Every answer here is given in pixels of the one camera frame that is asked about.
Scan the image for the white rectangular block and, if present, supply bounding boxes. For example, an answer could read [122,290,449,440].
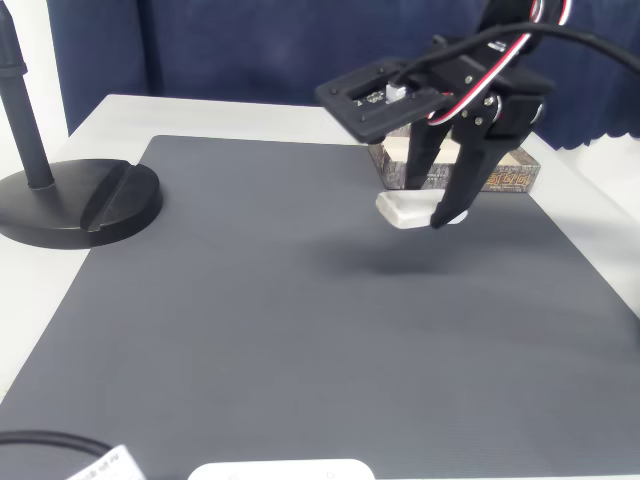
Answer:
[375,189,470,230]

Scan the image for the patterned open cardboard box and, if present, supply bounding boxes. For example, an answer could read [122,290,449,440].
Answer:
[368,127,542,194]

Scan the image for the dark blue curtain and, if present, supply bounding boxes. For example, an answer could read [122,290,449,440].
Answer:
[47,0,640,151]

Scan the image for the grey desk mat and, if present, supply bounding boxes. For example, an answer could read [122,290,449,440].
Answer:
[0,133,640,480]

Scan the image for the white flat device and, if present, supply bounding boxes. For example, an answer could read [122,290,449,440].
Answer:
[187,458,376,480]

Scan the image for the black round-base stand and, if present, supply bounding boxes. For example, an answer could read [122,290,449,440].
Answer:
[0,0,165,250]

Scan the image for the white printed label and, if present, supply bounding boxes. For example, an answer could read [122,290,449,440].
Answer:
[64,444,146,480]

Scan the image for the red white black servo wires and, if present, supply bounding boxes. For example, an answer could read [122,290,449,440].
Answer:
[424,0,574,126]

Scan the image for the thin black cable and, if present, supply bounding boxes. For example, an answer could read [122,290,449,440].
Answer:
[0,430,114,459]

